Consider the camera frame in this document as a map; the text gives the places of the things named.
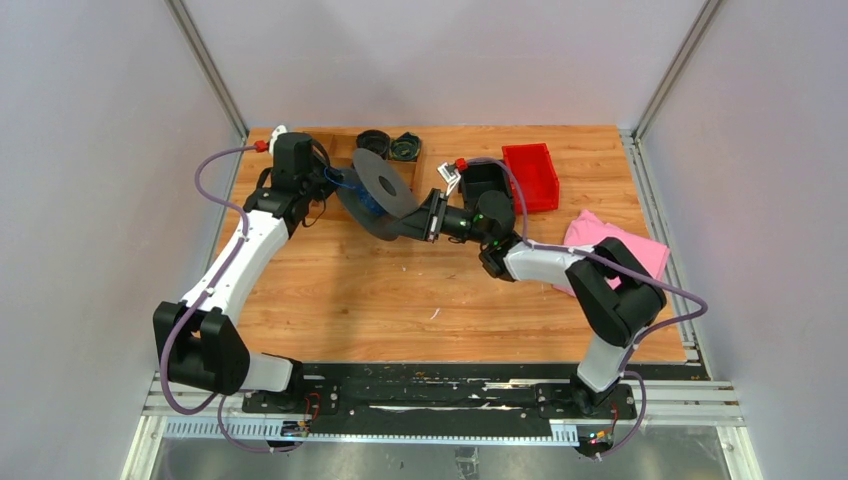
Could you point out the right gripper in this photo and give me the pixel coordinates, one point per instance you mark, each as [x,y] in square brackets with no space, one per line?
[425,223]

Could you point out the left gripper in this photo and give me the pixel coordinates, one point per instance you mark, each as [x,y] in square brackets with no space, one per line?
[331,173]

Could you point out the grey filament spool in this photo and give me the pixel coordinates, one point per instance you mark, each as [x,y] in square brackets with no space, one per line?
[374,194]

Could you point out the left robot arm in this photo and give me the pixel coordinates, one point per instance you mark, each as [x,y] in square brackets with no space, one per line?
[197,337]

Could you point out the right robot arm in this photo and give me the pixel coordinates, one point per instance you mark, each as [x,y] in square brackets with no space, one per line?
[614,291]

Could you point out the wooden compartment tray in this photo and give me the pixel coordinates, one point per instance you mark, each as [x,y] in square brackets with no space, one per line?
[340,144]

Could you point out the rolled dark tie top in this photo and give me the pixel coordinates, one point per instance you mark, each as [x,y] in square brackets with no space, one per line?
[375,141]

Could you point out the black plastic bin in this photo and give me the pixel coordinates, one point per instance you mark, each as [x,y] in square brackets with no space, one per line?
[479,178]

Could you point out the rolled green tie top right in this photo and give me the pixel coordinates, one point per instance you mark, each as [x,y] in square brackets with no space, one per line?
[405,148]

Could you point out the red plastic bin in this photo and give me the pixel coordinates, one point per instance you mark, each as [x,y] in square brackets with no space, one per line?
[533,168]

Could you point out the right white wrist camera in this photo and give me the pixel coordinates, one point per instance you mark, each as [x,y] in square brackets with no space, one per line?
[451,174]

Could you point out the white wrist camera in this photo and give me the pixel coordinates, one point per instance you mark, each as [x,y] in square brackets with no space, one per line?
[266,145]
[451,174]

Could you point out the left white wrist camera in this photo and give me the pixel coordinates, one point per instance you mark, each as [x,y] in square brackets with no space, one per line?
[266,145]

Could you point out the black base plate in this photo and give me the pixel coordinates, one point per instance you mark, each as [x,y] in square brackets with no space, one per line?
[428,400]

